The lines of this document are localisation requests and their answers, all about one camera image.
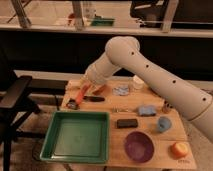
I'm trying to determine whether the orange pepper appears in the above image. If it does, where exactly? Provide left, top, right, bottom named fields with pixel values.
left=75, top=84, right=91, bottom=105

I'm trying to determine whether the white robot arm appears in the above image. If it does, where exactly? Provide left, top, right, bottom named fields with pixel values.
left=85, top=36, right=213, bottom=143

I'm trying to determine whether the green plastic tray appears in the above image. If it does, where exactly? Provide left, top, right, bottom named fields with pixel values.
left=40, top=111, right=110, bottom=164

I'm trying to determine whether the red bowl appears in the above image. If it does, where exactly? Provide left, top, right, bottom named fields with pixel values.
left=92, top=85, right=107, bottom=95

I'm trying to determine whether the light blue crumpled cloth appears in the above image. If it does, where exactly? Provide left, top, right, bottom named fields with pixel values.
left=113, top=85, right=130, bottom=96

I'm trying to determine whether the metal utensil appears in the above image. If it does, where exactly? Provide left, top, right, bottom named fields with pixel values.
left=112, top=108, right=132, bottom=113

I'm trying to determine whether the small dark round object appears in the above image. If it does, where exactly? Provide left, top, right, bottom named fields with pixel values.
left=66, top=99, right=79, bottom=110

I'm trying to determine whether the black rectangular block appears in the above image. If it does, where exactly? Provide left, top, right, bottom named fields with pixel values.
left=116, top=119, right=138, bottom=128

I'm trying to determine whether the blue sponge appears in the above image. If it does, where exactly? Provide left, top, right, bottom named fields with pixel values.
left=138, top=105, right=156, bottom=116

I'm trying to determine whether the small brown bottle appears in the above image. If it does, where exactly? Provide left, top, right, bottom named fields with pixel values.
left=162, top=101, right=173, bottom=114

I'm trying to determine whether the blue cup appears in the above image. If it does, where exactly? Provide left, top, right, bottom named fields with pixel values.
left=157, top=117, right=172, bottom=133

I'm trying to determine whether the purple bowl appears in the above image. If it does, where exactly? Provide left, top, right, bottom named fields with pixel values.
left=124, top=131, right=154, bottom=163

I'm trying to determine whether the orange yellow fruit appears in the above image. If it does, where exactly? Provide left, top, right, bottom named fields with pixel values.
left=171, top=142, right=189, bottom=158

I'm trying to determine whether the black handled tool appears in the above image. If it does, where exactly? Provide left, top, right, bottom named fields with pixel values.
left=83, top=96, right=105, bottom=102

